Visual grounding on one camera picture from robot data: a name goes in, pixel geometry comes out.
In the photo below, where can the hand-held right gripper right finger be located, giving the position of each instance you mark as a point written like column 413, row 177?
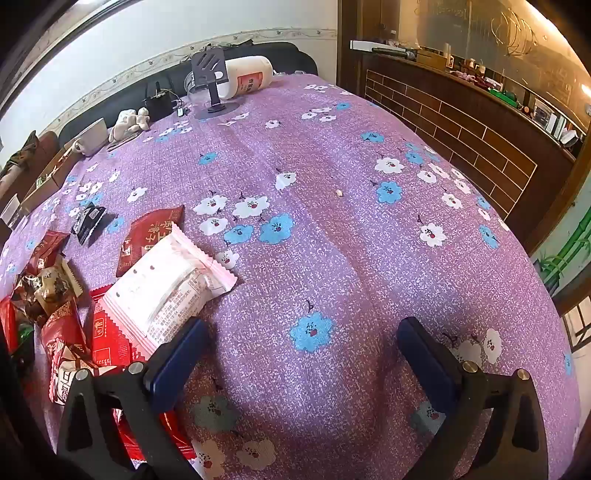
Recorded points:
column 429, row 360

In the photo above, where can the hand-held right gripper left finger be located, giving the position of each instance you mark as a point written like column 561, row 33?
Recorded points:
column 178, row 355

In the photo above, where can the red zigzag-edged snack packet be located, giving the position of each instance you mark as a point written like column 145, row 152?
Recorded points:
column 108, row 339

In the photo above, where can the white pink-edged snack packet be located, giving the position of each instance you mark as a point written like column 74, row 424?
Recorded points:
column 161, row 281

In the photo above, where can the glossy red snack packet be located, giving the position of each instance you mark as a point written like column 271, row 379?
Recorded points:
column 161, row 434

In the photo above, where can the red white snack packet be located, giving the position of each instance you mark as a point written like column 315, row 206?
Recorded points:
column 64, row 350

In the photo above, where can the dark red snack packet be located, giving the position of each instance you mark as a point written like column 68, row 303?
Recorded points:
column 145, row 235

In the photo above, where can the brown candy packet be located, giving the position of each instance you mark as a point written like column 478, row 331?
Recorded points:
column 27, row 300
column 54, row 284

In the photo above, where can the green snack packet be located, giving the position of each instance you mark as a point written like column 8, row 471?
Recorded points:
column 23, row 341

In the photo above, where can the small black snack packet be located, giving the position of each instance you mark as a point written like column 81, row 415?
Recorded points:
column 90, row 221

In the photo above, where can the purple floral tablecloth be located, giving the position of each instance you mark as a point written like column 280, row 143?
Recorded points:
column 323, row 230

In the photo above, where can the cardboard box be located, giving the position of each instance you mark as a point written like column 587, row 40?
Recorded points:
column 44, row 182

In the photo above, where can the white cup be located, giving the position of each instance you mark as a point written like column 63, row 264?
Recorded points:
column 92, row 136

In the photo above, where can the wooden brick-pattern counter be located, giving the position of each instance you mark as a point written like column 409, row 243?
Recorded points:
column 461, row 124

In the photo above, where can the white plush toy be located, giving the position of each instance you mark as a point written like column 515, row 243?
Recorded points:
column 129, row 122

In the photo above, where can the dark patterned cloth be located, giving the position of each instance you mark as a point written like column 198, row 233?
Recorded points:
column 23, row 154

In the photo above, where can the clear drinking glass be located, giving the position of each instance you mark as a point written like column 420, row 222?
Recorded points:
column 189, row 85

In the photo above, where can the grey phone stand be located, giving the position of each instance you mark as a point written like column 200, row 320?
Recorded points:
column 207, row 62

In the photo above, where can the black leather sofa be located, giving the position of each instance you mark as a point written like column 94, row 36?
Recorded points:
column 286, row 57

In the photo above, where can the long white box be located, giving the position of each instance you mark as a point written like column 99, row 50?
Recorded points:
column 369, row 45

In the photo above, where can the frosted glass panel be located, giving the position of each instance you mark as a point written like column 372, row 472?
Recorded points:
column 485, row 32

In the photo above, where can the bamboo wall sticker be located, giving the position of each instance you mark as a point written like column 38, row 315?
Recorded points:
column 570, row 251

